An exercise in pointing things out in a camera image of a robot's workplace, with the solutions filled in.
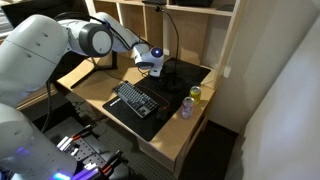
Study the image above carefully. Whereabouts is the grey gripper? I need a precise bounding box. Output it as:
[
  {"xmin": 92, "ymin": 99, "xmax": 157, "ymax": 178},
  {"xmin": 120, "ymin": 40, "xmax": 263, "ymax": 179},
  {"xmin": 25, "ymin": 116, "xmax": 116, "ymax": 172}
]
[{"xmin": 148, "ymin": 64, "xmax": 164, "ymax": 81}]

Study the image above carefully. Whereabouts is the black gooseneck desk lamp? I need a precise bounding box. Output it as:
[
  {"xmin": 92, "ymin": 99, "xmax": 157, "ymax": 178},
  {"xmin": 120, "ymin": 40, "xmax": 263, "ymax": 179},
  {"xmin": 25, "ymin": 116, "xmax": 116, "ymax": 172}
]
[{"xmin": 154, "ymin": 5, "xmax": 185, "ymax": 94}]

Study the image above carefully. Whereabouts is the black desk mat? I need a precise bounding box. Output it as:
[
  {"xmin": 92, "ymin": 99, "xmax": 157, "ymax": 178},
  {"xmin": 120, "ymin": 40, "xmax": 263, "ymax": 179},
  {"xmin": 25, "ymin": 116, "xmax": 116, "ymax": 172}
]
[{"xmin": 102, "ymin": 57, "xmax": 212, "ymax": 143}]

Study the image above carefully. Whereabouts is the light wooden desk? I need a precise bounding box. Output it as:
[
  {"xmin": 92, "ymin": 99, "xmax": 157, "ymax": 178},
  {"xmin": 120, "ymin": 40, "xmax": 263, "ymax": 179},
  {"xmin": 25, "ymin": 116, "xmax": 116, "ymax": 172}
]
[{"xmin": 56, "ymin": 54, "xmax": 218, "ymax": 179}]

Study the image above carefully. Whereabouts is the black grey mechanical keyboard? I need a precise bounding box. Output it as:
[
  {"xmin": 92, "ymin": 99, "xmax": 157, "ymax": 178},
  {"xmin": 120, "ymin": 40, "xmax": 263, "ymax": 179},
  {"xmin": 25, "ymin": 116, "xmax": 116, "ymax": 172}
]
[{"xmin": 112, "ymin": 80, "xmax": 160, "ymax": 119}]

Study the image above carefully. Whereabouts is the black computer mouse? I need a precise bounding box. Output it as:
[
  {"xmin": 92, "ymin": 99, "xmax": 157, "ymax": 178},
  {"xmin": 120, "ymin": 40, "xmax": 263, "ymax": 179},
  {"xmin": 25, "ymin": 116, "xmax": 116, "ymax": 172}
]
[{"xmin": 155, "ymin": 106, "xmax": 169, "ymax": 121}]

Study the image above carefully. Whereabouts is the yellow soda can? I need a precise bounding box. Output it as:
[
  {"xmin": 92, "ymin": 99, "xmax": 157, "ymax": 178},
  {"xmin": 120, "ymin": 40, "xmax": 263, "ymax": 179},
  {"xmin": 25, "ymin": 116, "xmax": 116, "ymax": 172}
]
[{"xmin": 189, "ymin": 85, "xmax": 202, "ymax": 105}]

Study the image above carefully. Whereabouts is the pink soda can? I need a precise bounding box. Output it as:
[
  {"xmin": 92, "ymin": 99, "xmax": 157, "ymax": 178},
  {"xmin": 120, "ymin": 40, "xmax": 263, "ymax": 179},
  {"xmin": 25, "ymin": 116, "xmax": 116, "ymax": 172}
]
[{"xmin": 180, "ymin": 96, "xmax": 195, "ymax": 120}]

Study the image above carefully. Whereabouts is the light wooden shelf unit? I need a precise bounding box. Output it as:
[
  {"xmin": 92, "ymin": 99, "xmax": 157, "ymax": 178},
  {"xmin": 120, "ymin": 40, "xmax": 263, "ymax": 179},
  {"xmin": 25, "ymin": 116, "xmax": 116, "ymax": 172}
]
[{"xmin": 84, "ymin": 0, "xmax": 248, "ymax": 89}]

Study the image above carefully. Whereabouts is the black red bar clamp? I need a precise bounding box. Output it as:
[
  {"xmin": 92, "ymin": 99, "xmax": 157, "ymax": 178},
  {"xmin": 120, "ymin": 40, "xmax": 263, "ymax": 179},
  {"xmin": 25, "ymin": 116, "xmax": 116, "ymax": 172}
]
[
  {"xmin": 56, "ymin": 124, "xmax": 95, "ymax": 151},
  {"xmin": 98, "ymin": 149, "xmax": 125, "ymax": 175}
]

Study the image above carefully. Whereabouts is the black perforated robot table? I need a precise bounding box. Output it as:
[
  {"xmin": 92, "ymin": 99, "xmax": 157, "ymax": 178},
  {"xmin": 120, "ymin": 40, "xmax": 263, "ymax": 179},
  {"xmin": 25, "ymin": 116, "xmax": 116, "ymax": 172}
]
[{"xmin": 44, "ymin": 116, "xmax": 134, "ymax": 180}]

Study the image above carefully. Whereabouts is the thin red mouse cable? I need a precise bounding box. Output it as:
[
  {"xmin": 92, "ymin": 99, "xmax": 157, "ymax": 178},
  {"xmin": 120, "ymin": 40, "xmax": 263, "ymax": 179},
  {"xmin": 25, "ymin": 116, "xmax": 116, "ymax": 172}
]
[{"xmin": 136, "ymin": 83, "xmax": 171, "ymax": 109}]

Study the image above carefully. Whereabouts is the white wall outlet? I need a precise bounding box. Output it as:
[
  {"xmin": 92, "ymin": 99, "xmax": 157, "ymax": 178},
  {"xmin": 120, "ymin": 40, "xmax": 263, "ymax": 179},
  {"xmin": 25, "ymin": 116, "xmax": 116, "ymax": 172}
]
[{"xmin": 223, "ymin": 65, "xmax": 233, "ymax": 79}]

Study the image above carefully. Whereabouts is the black hanging robot cable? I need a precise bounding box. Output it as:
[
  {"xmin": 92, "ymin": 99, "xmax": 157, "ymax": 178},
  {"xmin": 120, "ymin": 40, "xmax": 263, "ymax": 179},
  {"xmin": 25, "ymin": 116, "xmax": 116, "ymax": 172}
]
[{"xmin": 41, "ymin": 78, "xmax": 55, "ymax": 134}]

